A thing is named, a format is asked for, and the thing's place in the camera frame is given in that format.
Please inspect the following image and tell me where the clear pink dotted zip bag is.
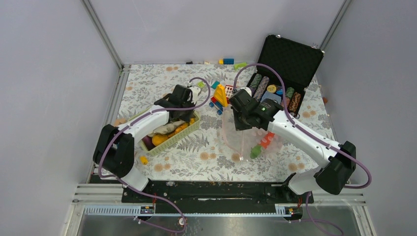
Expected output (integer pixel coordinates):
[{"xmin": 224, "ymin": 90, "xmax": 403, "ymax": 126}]
[{"xmin": 220, "ymin": 110, "xmax": 285, "ymax": 162}]

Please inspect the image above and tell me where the orange toy carrot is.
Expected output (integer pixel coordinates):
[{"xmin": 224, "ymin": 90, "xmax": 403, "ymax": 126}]
[{"xmin": 250, "ymin": 130, "xmax": 277, "ymax": 159}]

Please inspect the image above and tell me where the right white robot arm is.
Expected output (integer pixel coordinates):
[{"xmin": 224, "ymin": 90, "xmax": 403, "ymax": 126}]
[{"xmin": 229, "ymin": 90, "xmax": 356, "ymax": 203}]

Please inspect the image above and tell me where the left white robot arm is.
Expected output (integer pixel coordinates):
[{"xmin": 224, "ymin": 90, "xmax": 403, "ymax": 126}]
[{"xmin": 92, "ymin": 85, "xmax": 201, "ymax": 202}]

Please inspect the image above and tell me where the floral table mat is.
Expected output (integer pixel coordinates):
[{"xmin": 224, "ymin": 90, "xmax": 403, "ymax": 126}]
[{"xmin": 118, "ymin": 64, "xmax": 317, "ymax": 182}]

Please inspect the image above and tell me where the red white window block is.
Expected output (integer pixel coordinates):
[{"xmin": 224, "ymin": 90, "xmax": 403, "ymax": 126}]
[{"xmin": 225, "ymin": 85, "xmax": 234, "ymax": 100}]

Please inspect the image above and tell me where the yellow toy block sailboat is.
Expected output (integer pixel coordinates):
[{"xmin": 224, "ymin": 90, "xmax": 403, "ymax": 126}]
[{"xmin": 209, "ymin": 84, "xmax": 229, "ymax": 115}]

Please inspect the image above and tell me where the teal toy block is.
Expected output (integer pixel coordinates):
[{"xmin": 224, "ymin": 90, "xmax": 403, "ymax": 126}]
[{"xmin": 210, "ymin": 81, "xmax": 221, "ymax": 90}]

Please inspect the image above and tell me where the pale green plastic basket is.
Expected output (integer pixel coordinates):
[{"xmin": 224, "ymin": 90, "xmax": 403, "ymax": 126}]
[{"xmin": 138, "ymin": 111, "xmax": 201, "ymax": 156}]

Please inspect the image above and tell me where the green arch block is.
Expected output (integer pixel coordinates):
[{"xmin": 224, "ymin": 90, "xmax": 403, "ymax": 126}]
[{"xmin": 234, "ymin": 62, "xmax": 247, "ymax": 70}]

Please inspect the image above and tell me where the yellow toy fruit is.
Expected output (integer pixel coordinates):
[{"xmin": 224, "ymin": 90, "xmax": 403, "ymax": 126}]
[{"xmin": 151, "ymin": 134, "xmax": 169, "ymax": 146}]

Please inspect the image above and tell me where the blue yellow brick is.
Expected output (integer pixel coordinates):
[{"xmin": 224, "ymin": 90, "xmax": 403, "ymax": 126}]
[{"xmin": 218, "ymin": 58, "xmax": 235, "ymax": 65}]

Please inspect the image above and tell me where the black poker chip case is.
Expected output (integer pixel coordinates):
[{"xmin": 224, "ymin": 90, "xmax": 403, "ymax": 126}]
[{"xmin": 258, "ymin": 34, "xmax": 325, "ymax": 118}]

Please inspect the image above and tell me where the tan wooden block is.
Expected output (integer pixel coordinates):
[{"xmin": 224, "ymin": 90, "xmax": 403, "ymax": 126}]
[{"xmin": 113, "ymin": 118, "xmax": 127, "ymax": 127}]

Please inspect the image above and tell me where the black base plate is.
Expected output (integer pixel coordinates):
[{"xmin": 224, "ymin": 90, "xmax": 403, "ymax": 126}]
[{"xmin": 89, "ymin": 174, "xmax": 313, "ymax": 216}]

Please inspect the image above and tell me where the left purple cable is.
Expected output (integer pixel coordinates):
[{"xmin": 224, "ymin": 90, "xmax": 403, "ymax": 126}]
[{"xmin": 97, "ymin": 77, "xmax": 212, "ymax": 234}]

